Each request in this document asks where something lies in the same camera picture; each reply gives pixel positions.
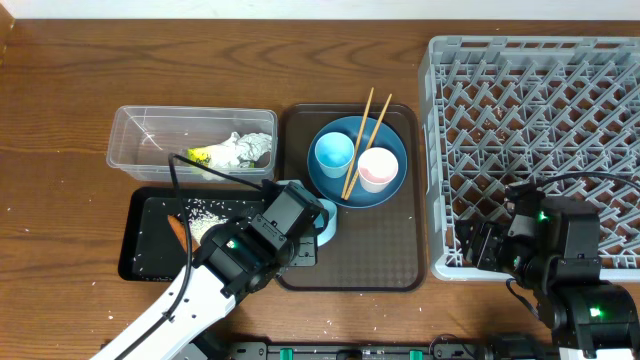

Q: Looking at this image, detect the light blue bowl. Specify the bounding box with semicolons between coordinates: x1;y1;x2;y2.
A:
275;180;337;250

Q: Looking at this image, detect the white paper napkin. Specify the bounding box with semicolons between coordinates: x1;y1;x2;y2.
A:
212;132;272;171

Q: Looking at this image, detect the orange carrot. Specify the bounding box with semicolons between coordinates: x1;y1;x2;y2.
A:
167;215;187;251

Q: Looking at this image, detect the green yellow snack wrapper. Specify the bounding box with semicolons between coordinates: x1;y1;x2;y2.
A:
186;145;225;168

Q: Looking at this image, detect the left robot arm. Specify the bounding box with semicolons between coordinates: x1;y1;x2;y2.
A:
94;181;329;359

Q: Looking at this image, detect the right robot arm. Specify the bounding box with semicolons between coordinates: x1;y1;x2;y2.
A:
454;184;639;358

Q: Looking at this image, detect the grey dishwasher rack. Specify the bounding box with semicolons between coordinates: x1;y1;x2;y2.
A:
419;36;639;283

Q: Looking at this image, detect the brown plastic serving tray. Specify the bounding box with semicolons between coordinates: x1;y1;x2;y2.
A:
278;104;426;292

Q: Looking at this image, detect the light blue cup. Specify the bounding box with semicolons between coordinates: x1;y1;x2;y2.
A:
314;132;355;179

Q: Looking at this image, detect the spilled white rice pile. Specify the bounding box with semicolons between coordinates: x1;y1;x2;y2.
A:
185;198;253;244

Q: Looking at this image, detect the right wooden chopstick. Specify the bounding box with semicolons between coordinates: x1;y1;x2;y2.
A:
345;93;393;201

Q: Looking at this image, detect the wooden chopstick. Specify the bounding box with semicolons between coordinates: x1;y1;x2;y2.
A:
341;87;375;200
345;93;393;201

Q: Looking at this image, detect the pink cup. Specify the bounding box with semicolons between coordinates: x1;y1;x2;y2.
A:
357;147;399;193

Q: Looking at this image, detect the dark blue plate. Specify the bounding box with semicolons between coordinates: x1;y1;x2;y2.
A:
307;115;408;208

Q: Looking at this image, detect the black tray bin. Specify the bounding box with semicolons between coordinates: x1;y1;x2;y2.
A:
118;187;263;282

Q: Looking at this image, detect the left wooden chopstick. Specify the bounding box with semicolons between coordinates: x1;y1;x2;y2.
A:
341;87;375;200

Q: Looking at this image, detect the clear plastic bin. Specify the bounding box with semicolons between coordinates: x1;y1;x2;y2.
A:
107;106;278;183

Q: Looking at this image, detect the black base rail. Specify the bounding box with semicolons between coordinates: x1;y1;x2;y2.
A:
177;334;560;360

